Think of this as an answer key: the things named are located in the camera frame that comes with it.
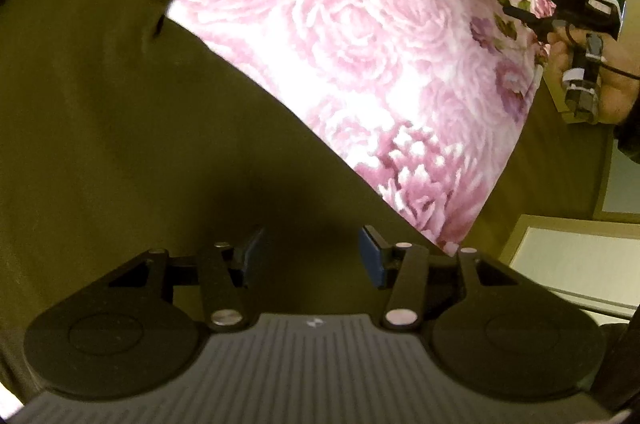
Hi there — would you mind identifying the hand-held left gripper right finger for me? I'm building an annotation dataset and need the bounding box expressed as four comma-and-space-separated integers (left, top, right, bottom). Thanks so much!
360, 225, 526, 331

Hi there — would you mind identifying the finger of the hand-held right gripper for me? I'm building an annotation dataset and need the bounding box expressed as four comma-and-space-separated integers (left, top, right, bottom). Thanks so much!
501, 1, 557, 38

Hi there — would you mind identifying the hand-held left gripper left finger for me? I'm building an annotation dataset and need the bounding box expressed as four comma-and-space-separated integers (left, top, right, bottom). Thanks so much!
107, 227, 266, 332

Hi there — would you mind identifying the brown garment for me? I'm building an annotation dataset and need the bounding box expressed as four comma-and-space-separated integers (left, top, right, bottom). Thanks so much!
0, 0, 501, 410

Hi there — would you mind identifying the person's right forearm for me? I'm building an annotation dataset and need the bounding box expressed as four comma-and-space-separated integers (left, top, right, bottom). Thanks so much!
614, 102, 640, 166

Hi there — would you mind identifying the person's right hand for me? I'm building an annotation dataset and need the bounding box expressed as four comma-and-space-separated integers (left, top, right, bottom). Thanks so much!
547, 27, 640, 125

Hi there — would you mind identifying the wooden wardrobe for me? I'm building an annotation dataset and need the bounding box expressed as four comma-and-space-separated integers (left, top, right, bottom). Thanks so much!
500, 0, 640, 320

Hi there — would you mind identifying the pink floral bed sheet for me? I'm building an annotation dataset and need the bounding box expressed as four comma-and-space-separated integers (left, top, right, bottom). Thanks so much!
0, 0, 558, 255

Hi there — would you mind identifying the person's dark clothing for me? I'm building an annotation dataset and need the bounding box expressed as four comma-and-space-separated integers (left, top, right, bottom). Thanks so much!
592, 323, 640, 420

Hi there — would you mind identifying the black cable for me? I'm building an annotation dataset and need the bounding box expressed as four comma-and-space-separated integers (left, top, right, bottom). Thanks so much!
599, 62, 640, 80

